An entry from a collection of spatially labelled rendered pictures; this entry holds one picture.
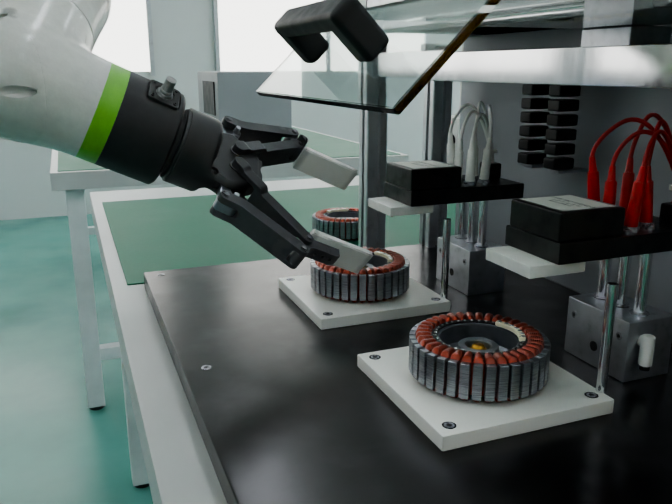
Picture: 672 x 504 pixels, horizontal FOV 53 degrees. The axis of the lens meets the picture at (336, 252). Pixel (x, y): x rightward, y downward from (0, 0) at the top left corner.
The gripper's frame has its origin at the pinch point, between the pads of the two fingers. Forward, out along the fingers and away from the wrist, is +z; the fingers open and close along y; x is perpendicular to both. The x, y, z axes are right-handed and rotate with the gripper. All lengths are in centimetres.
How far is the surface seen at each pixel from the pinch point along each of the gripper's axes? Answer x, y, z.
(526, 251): -15.3, -17.1, 5.4
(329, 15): -25.9, -21.0, -20.3
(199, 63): 205, 402, 50
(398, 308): 2.3, -9.0, 6.6
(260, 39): 175, 421, 84
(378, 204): -1.3, 2.2, 3.4
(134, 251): 37.7, 22.9, -13.0
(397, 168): -5.1, 4.8, 3.8
